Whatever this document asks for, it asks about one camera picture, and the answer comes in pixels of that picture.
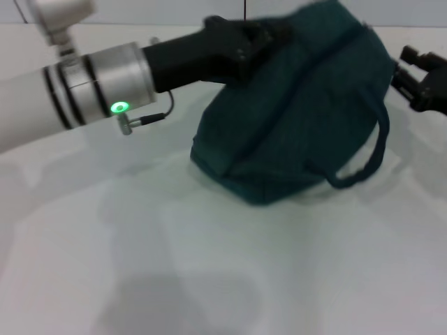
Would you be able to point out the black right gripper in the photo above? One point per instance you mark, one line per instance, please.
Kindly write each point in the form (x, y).
(434, 90)

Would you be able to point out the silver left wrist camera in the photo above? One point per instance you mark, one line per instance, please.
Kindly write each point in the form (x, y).
(63, 21)

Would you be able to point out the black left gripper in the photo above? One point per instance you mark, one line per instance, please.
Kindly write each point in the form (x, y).
(195, 59)

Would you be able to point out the silver left gripper connector stub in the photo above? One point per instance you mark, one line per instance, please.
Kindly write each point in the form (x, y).
(154, 41)

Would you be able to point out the teal insulated lunch bag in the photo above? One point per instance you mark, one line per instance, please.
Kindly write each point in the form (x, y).
(297, 122)

